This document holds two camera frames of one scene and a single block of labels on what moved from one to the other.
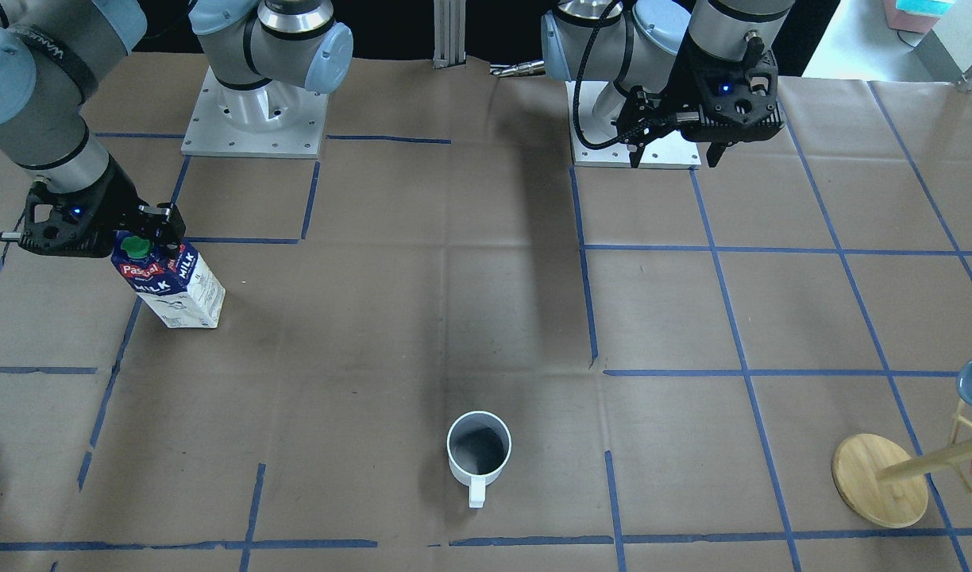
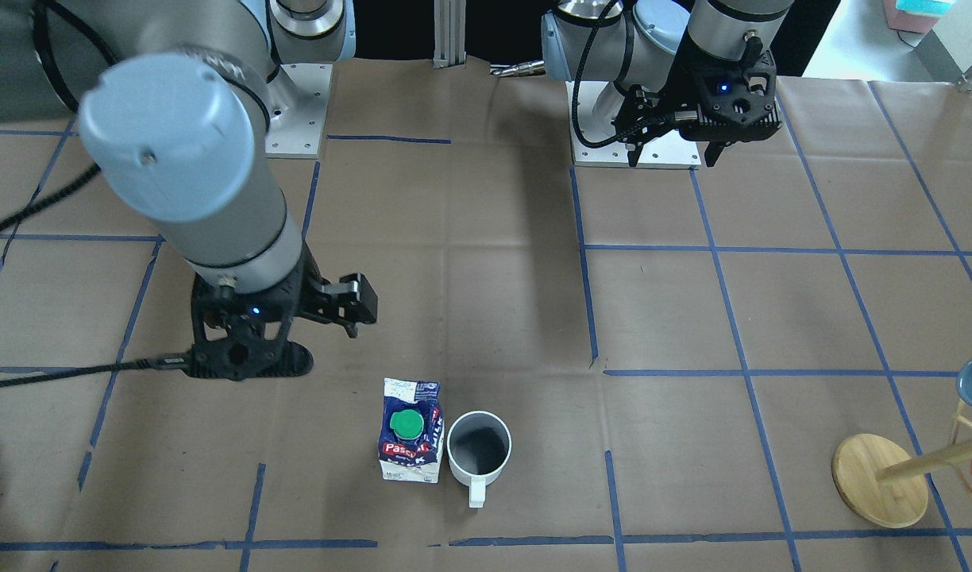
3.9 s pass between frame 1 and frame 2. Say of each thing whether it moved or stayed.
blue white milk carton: moved
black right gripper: moved
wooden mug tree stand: stayed
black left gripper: stayed
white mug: stayed
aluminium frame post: stayed
